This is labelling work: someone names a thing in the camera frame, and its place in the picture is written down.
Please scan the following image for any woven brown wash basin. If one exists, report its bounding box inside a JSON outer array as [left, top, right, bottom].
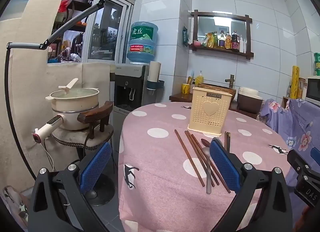
[[197, 83, 237, 103]]

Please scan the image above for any yellow soap pump bottle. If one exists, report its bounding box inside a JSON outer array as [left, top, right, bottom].
[[195, 70, 204, 87]]

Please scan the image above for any reddish brown wooden chopstick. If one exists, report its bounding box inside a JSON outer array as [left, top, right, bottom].
[[191, 134, 232, 194], [184, 130, 216, 187], [174, 129, 205, 187]]

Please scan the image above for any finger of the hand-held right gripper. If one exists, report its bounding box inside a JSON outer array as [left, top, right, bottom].
[[287, 149, 310, 177]]

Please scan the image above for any white paper cup stack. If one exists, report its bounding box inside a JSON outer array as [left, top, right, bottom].
[[148, 61, 161, 83]]

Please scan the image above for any grey water dispenser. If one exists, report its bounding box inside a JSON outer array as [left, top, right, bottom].
[[112, 63, 148, 137]]

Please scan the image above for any pink polka dot tablecloth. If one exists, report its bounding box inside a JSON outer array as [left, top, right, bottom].
[[117, 101, 298, 232]]

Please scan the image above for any blue water jug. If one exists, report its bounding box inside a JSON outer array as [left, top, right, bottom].
[[126, 21, 159, 64]]

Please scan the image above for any bronze faucet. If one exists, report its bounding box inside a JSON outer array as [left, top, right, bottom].
[[225, 74, 235, 89]]

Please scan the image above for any aluminium sliding window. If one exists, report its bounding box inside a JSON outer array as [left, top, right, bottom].
[[87, 0, 134, 63]]

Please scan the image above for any black phone floor stand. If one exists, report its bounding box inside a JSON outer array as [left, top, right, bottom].
[[4, 0, 115, 207]]

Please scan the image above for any red decoration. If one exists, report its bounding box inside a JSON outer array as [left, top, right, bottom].
[[59, 0, 72, 13]]

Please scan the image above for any white bottle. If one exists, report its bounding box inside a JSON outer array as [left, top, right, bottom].
[[239, 35, 248, 53]]

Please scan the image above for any dark wooden chair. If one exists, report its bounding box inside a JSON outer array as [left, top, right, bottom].
[[51, 101, 115, 172]]

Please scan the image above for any teal wall-mounted holder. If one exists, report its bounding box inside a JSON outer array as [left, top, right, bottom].
[[146, 80, 165, 91]]

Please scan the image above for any white brown rice cooker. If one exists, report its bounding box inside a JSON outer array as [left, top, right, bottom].
[[237, 87, 264, 114]]

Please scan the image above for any cream ladle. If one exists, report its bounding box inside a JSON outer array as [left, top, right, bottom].
[[59, 78, 79, 94]]

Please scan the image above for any wooden framed mirror shelf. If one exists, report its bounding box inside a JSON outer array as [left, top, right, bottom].
[[187, 10, 254, 60]]

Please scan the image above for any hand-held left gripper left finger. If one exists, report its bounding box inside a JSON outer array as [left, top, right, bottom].
[[28, 142, 112, 232]]

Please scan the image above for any white power cable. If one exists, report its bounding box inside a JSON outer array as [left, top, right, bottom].
[[42, 139, 58, 172]]

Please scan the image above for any cream plastic utensil holder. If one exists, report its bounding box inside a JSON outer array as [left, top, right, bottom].
[[187, 87, 233, 136]]

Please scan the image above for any white microwave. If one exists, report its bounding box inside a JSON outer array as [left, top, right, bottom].
[[305, 77, 320, 103]]

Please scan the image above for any yellow patterned roll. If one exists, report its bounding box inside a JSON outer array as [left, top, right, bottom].
[[291, 66, 302, 99]]

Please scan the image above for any dark sauce bottle red label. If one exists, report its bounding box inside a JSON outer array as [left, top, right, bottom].
[[231, 30, 240, 50]]

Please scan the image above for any white patterned cloth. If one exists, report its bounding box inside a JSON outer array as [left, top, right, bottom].
[[0, 186, 29, 230]]

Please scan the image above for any dark wooden counter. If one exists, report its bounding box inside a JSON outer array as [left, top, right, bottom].
[[169, 93, 260, 120]]

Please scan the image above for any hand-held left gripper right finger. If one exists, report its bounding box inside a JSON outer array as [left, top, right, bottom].
[[209, 137, 293, 232]]

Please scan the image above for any metal spoon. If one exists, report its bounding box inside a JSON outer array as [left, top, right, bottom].
[[201, 146, 213, 195]]

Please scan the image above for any beige seat cushion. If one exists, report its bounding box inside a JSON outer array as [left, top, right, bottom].
[[51, 123, 114, 149]]

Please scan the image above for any purple floral cloth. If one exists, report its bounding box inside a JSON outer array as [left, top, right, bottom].
[[257, 98, 320, 197]]

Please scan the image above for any cream electric pot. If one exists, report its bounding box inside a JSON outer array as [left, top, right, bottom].
[[32, 88, 100, 144]]

